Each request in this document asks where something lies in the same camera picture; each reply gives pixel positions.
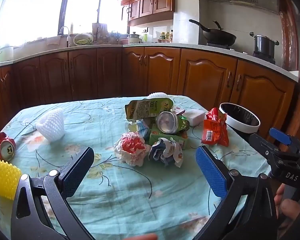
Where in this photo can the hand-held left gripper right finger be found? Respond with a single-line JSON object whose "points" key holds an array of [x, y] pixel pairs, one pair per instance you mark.
{"points": [[211, 172]]}

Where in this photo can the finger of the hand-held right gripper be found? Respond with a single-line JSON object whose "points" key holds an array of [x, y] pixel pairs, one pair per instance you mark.
{"points": [[280, 135], [262, 145]]}

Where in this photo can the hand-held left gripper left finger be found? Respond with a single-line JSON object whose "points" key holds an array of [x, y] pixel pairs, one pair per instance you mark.
{"points": [[75, 175]]}

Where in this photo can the white rimmed trash bin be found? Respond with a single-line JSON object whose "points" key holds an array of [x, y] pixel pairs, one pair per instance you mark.
{"points": [[240, 128]]}

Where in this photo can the blue white wrapper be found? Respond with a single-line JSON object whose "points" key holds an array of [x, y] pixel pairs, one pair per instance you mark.
{"points": [[166, 152]]}

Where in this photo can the crushed green can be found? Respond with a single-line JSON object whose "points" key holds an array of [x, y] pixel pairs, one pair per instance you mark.
{"points": [[168, 123]]}

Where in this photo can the green drink carton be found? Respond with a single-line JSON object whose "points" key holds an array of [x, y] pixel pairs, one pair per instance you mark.
{"points": [[156, 136]]}

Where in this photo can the person's right hand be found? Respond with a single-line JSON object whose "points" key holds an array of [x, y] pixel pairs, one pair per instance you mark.
{"points": [[290, 207]]}

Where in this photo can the person's left hand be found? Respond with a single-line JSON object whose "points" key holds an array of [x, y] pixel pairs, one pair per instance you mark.
{"points": [[141, 237]]}

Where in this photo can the black bin liner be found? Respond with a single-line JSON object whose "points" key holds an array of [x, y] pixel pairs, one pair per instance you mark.
{"points": [[240, 115]]}

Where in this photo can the red snack packet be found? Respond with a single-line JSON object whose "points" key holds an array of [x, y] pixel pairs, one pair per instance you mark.
{"points": [[213, 132]]}

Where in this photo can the white foam fruit net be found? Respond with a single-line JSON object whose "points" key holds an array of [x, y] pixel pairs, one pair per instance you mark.
{"points": [[51, 127], [157, 95]]}

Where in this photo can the white box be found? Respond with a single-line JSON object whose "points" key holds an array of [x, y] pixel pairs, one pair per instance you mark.
{"points": [[195, 117]]}

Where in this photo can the green floral tablecloth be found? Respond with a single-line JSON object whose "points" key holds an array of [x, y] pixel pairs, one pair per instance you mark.
{"points": [[130, 200]]}

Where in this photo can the crumpled red white paper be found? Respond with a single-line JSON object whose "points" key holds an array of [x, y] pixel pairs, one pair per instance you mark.
{"points": [[131, 147]]}

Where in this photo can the small printed box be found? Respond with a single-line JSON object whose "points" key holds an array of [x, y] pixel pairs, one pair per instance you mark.
{"points": [[178, 110]]}

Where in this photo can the yellow foam fruit net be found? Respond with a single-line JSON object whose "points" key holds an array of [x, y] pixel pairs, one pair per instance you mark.
{"points": [[2, 180]]}

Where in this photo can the black cooktop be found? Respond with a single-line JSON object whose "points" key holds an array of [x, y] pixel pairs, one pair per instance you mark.
{"points": [[263, 59]]}

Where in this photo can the pale blue yellow packet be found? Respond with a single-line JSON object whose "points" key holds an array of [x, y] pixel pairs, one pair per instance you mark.
{"points": [[140, 127]]}

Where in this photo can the crushed red can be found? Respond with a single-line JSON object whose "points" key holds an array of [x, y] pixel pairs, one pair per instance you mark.
{"points": [[1, 142]]}

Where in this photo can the steel cooking pot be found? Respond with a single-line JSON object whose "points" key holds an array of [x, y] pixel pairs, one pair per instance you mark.
{"points": [[263, 46]]}

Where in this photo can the wooden base cabinets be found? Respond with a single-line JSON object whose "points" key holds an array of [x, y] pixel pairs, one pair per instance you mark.
{"points": [[205, 72]]}

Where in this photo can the green juice pouch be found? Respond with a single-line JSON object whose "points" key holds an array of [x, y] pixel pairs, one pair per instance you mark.
{"points": [[145, 107]]}

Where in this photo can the black wok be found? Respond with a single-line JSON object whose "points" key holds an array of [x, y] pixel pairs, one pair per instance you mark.
{"points": [[217, 37]]}

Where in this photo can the white bowl with greens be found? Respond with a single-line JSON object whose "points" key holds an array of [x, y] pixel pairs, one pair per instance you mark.
{"points": [[83, 40]]}

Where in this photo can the kitchen faucet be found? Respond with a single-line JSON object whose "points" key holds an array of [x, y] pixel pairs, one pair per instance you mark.
{"points": [[68, 38]]}

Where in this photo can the white pot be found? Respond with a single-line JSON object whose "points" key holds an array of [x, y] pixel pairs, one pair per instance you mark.
{"points": [[5, 53]]}

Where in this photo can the condiment bottle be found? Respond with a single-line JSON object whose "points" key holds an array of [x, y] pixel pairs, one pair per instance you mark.
{"points": [[162, 36], [167, 36], [171, 35]]}

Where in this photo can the utensil holder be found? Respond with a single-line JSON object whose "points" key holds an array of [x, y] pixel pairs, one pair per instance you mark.
{"points": [[98, 30]]}

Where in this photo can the small white cooker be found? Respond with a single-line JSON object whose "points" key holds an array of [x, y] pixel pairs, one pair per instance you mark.
{"points": [[134, 39]]}

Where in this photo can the kitchen window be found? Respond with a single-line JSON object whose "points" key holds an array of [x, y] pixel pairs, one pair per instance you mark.
{"points": [[35, 10]]}

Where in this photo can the wooden door frame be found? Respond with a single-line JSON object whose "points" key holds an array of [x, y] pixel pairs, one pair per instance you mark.
{"points": [[288, 30]]}

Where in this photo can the wooden wall cabinets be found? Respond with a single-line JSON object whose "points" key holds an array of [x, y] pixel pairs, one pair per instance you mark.
{"points": [[150, 2]]}

